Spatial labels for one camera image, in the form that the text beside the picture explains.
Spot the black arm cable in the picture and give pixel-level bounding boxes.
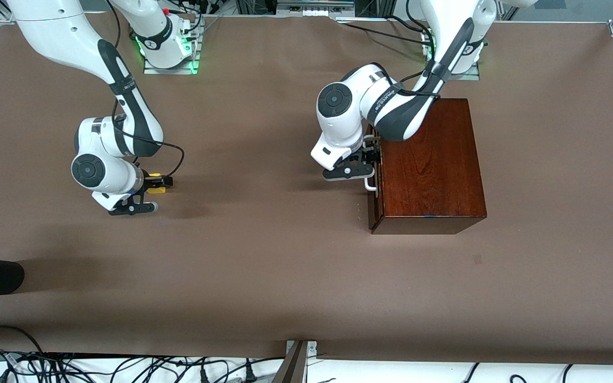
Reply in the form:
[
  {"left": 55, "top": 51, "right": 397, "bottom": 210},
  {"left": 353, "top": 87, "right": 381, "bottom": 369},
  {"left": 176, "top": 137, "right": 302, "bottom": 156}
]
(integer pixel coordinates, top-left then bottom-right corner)
[
  {"left": 392, "top": 16, "right": 443, "bottom": 101},
  {"left": 105, "top": 0, "right": 185, "bottom": 179}
]

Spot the dark metal profile bar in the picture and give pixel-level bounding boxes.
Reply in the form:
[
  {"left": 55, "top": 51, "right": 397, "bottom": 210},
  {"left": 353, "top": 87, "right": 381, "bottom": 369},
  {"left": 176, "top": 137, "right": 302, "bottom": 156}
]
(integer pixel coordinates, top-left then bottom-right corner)
[{"left": 272, "top": 340, "right": 308, "bottom": 383}]

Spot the black base power cable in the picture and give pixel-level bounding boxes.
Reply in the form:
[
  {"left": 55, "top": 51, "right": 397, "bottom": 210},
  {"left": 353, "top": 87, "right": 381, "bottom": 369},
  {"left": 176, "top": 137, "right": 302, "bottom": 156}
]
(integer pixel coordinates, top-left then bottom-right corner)
[{"left": 336, "top": 15, "right": 435, "bottom": 47}]

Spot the grey power strip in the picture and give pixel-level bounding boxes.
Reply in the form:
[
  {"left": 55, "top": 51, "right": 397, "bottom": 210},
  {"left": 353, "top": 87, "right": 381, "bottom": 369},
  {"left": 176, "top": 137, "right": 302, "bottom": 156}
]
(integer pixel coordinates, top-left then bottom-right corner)
[{"left": 276, "top": 0, "right": 355, "bottom": 18}]

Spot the black cable tangle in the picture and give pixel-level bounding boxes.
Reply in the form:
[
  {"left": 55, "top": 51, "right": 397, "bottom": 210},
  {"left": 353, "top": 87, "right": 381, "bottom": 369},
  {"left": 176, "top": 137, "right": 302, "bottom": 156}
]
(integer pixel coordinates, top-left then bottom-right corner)
[{"left": 0, "top": 346, "right": 286, "bottom": 383}]

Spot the dark brown wooden cabinet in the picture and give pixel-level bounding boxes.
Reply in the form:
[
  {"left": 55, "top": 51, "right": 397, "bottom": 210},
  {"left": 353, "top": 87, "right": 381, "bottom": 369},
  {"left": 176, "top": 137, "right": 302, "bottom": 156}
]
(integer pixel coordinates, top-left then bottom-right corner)
[{"left": 369, "top": 98, "right": 487, "bottom": 235}]

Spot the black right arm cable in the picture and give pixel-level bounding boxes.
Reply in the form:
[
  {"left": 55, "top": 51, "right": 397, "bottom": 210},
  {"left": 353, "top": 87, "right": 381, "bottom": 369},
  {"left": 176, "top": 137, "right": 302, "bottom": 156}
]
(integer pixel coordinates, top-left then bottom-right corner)
[{"left": 105, "top": 0, "right": 185, "bottom": 179}]

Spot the black looped cable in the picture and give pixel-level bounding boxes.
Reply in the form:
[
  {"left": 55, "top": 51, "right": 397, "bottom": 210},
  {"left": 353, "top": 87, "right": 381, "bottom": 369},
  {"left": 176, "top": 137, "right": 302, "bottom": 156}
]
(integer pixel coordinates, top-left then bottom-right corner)
[{"left": 0, "top": 325, "right": 46, "bottom": 356}]

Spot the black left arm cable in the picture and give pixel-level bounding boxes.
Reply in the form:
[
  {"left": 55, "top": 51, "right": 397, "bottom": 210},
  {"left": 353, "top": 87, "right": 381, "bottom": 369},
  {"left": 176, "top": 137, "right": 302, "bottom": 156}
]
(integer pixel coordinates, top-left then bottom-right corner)
[{"left": 392, "top": 16, "right": 443, "bottom": 101}]

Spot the grey metal bracket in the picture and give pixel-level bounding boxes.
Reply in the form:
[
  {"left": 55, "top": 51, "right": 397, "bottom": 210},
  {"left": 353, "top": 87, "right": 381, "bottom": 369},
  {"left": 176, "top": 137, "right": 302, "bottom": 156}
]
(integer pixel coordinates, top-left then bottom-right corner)
[{"left": 286, "top": 340, "right": 318, "bottom": 363}]

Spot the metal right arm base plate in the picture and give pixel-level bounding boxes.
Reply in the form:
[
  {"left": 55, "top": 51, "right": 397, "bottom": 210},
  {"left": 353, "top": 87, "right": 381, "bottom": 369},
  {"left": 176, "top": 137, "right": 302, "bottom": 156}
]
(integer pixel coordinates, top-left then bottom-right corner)
[{"left": 143, "top": 21, "right": 201, "bottom": 75}]

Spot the brown table cover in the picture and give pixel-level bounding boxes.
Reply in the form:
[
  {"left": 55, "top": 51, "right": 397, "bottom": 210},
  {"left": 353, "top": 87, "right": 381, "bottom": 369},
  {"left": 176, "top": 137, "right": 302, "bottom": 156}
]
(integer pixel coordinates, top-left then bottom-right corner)
[{"left": 0, "top": 12, "right": 613, "bottom": 365}]

